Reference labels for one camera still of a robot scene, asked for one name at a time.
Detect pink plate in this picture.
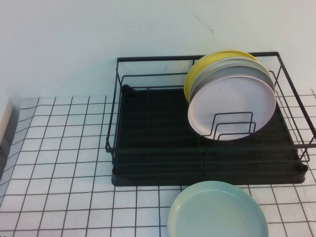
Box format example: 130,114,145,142
187,75,277,142

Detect yellow plate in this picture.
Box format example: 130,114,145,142
183,50,260,103

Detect cream plate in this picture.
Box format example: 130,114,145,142
189,57,271,99

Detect light green plate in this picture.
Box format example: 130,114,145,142
167,180,269,237

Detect black plastic drip tray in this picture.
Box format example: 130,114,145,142
111,83,309,187

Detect beige grey box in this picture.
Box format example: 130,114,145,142
0,98,21,155

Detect black wire dish rack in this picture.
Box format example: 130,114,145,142
105,51,316,173

